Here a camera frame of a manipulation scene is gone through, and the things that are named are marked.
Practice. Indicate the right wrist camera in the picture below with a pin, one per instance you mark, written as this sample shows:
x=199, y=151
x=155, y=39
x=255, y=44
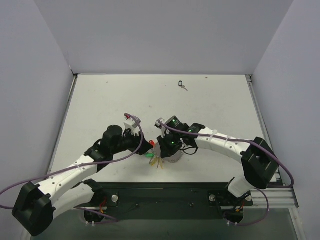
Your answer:
x=160, y=123

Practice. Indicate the loose key with black tag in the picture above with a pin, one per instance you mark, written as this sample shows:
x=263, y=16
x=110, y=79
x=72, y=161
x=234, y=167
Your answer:
x=181, y=85

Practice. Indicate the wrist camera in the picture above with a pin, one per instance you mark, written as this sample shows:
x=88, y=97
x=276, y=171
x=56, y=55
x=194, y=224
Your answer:
x=160, y=123
x=131, y=124

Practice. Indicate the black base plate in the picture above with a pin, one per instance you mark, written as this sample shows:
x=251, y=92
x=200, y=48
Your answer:
x=164, y=200

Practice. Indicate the aluminium frame rail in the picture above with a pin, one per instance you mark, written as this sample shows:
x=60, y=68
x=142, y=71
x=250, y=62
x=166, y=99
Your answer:
x=278, y=198

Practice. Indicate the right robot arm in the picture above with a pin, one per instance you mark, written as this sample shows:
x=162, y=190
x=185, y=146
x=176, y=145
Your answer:
x=257, y=160

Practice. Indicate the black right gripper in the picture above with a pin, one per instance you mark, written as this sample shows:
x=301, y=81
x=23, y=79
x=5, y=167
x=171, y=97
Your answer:
x=163, y=149

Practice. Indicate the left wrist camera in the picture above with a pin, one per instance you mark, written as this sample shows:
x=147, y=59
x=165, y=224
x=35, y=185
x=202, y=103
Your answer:
x=131, y=124

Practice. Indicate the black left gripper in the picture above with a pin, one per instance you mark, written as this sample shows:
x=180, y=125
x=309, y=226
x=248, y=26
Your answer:
x=139, y=144

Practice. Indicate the green key tag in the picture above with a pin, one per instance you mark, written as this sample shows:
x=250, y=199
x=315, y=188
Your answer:
x=149, y=155

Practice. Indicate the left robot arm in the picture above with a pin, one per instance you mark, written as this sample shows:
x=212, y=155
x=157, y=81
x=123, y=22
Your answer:
x=34, y=208

